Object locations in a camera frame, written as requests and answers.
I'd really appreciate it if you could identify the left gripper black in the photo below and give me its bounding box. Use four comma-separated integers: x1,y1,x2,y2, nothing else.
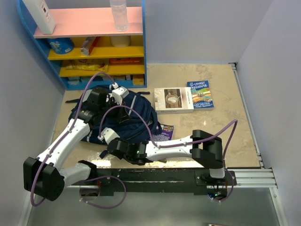
99,97,130,123

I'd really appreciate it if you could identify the navy blue student backpack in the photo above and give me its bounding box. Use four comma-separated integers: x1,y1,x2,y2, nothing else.
81,86,162,145

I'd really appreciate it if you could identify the purple paperback book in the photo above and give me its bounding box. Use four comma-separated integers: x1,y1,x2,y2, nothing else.
152,124,174,142

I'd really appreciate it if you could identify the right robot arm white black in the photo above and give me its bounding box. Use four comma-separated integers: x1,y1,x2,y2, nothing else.
107,129,226,185

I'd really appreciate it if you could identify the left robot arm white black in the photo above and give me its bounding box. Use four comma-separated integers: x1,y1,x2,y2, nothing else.
23,87,129,201

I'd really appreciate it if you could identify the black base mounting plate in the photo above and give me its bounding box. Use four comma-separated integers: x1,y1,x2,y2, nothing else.
70,167,238,197

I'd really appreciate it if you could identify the white coffee photo book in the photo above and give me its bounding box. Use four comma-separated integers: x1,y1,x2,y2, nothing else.
154,87,194,114

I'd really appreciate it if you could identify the yellow snack packet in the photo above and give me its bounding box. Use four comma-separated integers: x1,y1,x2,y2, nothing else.
65,59,109,72

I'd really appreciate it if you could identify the red flat box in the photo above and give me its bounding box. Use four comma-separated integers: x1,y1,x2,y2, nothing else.
109,57,142,65

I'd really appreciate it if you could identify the white cylindrical jar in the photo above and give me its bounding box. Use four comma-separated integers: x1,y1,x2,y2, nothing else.
110,36,131,48

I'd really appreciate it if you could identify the blue treehouse book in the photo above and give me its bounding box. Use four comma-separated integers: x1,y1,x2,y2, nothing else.
187,80,214,111

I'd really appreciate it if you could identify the orange white carton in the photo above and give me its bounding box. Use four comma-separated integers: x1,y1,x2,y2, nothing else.
80,37,99,56

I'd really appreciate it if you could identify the blue shelf unit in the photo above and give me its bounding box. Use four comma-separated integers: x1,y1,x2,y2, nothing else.
16,0,147,90

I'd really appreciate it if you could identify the blue snack canister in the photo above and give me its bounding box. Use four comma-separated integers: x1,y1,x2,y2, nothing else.
47,38,74,55

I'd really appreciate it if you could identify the clear plastic water bottle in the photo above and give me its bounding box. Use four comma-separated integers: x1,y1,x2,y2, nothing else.
110,0,129,32

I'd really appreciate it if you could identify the white rectangular device box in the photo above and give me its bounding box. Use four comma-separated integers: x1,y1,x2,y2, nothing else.
23,0,56,35

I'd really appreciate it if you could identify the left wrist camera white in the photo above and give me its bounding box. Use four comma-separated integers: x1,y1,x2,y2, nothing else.
111,82,129,105

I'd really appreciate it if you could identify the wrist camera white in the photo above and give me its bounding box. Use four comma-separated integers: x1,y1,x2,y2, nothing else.
97,127,120,145
111,82,129,105

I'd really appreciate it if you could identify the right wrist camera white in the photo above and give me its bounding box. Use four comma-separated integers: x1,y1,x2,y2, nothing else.
97,127,120,145

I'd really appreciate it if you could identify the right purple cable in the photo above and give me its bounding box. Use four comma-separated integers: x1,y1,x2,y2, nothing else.
98,105,238,203

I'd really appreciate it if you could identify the aluminium rail frame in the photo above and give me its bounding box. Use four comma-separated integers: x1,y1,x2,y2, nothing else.
17,62,289,226

